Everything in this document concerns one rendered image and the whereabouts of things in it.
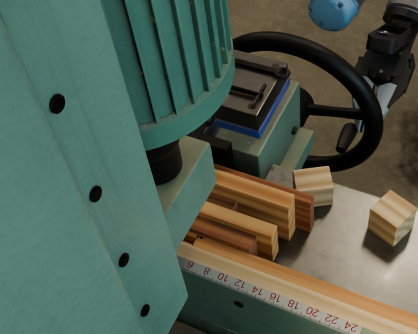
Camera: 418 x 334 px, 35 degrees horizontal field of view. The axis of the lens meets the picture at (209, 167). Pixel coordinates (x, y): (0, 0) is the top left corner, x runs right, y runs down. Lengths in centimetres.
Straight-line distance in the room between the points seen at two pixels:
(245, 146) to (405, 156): 127
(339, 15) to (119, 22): 71
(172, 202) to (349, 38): 180
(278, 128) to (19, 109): 59
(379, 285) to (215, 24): 39
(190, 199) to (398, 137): 146
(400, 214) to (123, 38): 44
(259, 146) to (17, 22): 52
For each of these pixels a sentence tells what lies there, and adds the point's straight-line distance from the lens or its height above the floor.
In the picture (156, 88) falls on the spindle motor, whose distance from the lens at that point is 48.
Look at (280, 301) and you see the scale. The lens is 70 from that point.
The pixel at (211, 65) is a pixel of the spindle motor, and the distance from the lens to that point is 51.
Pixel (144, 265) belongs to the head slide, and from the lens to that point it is 54.
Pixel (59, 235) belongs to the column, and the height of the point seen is 132.
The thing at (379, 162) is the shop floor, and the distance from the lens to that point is 202.
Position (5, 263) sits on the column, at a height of 134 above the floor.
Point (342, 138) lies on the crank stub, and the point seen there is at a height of 74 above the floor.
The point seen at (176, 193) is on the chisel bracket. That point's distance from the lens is 65.
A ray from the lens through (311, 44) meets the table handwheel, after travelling 94.
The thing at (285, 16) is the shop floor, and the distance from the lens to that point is 248.
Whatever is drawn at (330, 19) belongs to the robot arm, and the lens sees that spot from 112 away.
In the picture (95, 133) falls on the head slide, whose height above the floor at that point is 129.
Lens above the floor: 158
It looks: 52 degrees down
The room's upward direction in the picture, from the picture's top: 10 degrees counter-clockwise
